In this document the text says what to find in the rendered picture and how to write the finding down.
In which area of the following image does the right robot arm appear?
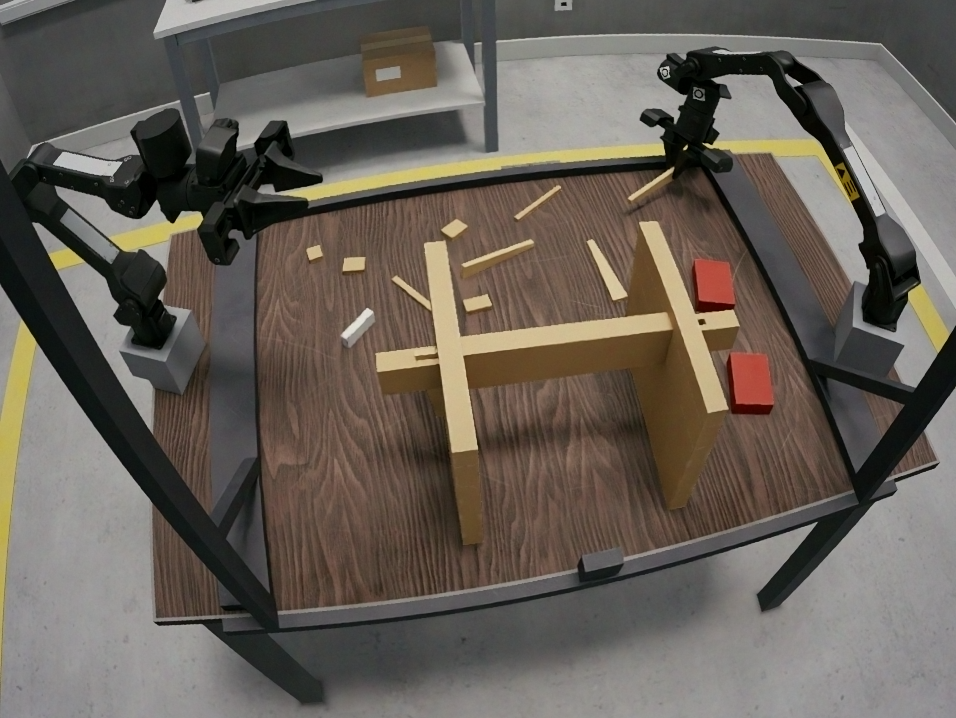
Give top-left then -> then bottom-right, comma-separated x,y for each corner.
657,46 -> 921,333

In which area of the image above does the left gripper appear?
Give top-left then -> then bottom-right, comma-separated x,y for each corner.
186,120 -> 323,266

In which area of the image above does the tan wooden board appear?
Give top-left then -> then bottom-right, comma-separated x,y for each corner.
424,241 -> 483,545
625,221 -> 728,511

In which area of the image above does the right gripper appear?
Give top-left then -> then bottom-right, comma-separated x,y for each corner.
639,102 -> 733,180

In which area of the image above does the wooden rail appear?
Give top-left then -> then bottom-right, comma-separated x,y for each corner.
376,310 -> 740,395

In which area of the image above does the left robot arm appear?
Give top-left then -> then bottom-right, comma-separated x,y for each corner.
8,108 -> 244,350

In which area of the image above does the white rectangular block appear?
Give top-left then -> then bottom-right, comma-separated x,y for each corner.
341,309 -> 375,348

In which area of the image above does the red rectangular block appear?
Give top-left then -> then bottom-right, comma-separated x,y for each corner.
727,352 -> 774,415
692,259 -> 735,313

